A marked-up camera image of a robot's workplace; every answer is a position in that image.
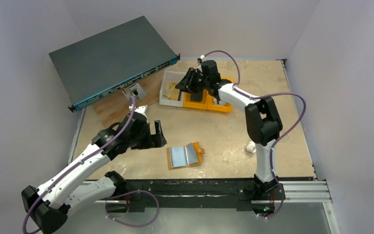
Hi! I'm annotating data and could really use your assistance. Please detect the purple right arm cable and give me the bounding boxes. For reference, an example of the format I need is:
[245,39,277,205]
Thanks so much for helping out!
[203,50,307,175]

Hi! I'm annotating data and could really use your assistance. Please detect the gold cards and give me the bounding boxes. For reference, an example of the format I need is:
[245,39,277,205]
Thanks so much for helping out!
[164,82,182,101]

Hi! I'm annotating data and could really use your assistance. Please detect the wooden board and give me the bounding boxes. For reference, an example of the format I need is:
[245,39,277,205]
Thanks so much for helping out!
[91,71,164,127]

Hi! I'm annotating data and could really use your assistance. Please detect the grey network switch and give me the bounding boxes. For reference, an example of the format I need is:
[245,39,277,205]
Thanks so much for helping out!
[49,16,180,112]

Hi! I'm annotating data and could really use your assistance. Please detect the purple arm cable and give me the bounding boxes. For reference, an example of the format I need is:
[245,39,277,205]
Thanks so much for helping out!
[22,96,137,234]
[203,50,307,175]

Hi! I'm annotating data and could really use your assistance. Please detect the yellow bin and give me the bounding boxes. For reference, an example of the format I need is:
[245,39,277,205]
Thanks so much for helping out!
[206,90,232,113]
[182,90,206,110]

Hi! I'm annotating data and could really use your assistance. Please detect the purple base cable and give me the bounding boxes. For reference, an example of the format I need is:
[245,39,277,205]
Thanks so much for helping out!
[105,190,160,228]
[255,182,286,220]

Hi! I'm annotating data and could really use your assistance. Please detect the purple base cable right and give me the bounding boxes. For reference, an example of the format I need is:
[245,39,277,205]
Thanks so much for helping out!
[255,182,286,220]

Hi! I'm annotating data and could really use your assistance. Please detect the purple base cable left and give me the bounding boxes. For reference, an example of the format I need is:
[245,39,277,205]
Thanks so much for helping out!
[105,190,160,228]

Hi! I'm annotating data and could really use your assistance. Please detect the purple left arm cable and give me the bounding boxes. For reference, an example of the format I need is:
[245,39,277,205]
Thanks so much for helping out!
[22,96,137,234]

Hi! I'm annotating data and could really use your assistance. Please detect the white plastic bin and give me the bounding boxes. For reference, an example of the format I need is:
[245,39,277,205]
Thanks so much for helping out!
[159,71,185,107]

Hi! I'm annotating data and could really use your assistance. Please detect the yellow leather card holder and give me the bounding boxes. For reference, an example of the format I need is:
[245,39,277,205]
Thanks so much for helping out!
[167,142,205,170]

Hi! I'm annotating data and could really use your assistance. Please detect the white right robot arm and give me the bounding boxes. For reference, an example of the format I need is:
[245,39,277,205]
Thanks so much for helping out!
[175,60,283,200]

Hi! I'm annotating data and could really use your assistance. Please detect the yellow right bin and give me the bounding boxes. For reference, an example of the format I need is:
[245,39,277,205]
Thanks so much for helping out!
[206,90,232,113]

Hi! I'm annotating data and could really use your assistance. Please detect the white plastic cylinder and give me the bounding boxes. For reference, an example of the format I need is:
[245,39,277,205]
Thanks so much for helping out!
[245,142,256,154]

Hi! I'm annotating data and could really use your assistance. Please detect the grey metal bracket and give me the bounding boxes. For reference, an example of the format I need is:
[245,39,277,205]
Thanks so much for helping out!
[122,83,147,101]

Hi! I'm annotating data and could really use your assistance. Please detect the yellow middle bin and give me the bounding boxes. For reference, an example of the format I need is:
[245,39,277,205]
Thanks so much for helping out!
[182,90,206,110]

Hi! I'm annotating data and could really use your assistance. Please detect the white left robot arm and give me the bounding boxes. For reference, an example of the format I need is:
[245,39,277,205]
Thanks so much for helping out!
[21,111,167,234]

